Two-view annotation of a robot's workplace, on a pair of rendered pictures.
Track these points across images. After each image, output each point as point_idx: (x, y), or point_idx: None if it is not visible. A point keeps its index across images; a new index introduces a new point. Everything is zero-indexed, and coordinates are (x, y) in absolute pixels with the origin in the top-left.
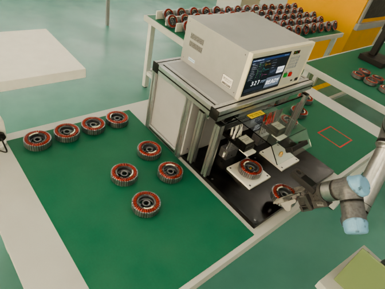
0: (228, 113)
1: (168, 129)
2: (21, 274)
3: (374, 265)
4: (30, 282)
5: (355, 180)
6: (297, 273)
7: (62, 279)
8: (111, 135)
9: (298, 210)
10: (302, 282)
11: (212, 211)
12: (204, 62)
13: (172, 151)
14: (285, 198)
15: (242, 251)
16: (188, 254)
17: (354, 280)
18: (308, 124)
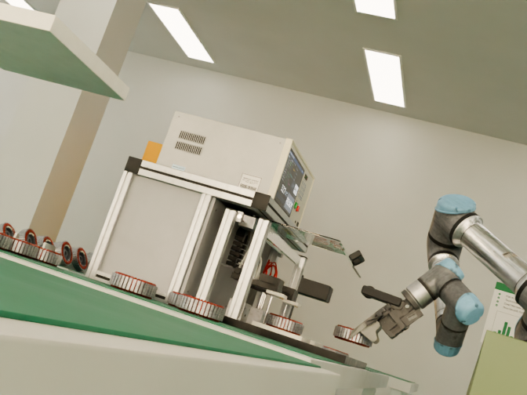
0: (272, 208)
1: (148, 265)
2: (128, 296)
3: (507, 343)
4: (151, 304)
5: (448, 259)
6: None
7: (188, 316)
8: (49, 265)
9: (366, 375)
10: None
11: (281, 342)
12: (206, 165)
13: (159, 298)
14: (367, 320)
15: (353, 373)
16: (303, 351)
17: (492, 385)
18: None
